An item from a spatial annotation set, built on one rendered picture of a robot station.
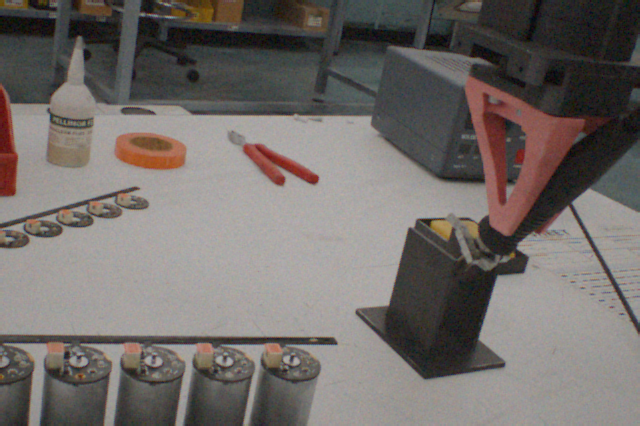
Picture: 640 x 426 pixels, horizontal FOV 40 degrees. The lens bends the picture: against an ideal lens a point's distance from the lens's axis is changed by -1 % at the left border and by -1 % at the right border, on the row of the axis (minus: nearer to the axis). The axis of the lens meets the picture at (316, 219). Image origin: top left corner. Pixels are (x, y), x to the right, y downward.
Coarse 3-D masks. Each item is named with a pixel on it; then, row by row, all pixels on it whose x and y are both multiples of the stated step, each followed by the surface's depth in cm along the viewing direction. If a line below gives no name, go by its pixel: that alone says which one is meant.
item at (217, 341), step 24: (0, 336) 33; (24, 336) 33; (48, 336) 34; (72, 336) 34; (96, 336) 34; (120, 336) 35; (144, 336) 35; (168, 336) 35; (192, 336) 36; (216, 336) 36; (240, 336) 36; (264, 336) 37
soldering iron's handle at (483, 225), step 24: (624, 120) 39; (576, 144) 41; (600, 144) 40; (624, 144) 39; (576, 168) 41; (600, 168) 41; (552, 192) 43; (576, 192) 42; (528, 216) 44; (552, 216) 44; (504, 240) 46
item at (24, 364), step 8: (8, 352) 32; (16, 352) 32; (24, 352) 32; (16, 360) 32; (24, 360) 32; (32, 360) 32; (8, 368) 31; (16, 368) 31; (24, 368) 31; (32, 368) 31; (8, 376) 31; (16, 376) 31; (24, 376) 31; (0, 384) 30
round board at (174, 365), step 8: (144, 352) 34; (152, 352) 34; (160, 352) 34; (168, 352) 34; (120, 360) 33; (168, 360) 34; (176, 360) 34; (184, 360) 34; (128, 368) 33; (136, 368) 33; (144, 368) 33; (152, 368) 33; (160, 368) 33; (168, 368) 33; (176, 368) 33; (184, 368) 33; (136, 376) 32; (144, 376) 32; (152, 376) 32; (168, 376) 33; (176, 376) 33
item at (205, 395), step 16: (192, 368) 34; (192, 384) 34; (208, 384) 33; (224, 384) 33; (240, 384) 34; (192, 400) 34; (208, 400) 34; (224, 400) 34; (240, 400) 34; (192, 416) 34; (208, 416) 34; (224, 416) 34; (240, 416) 34
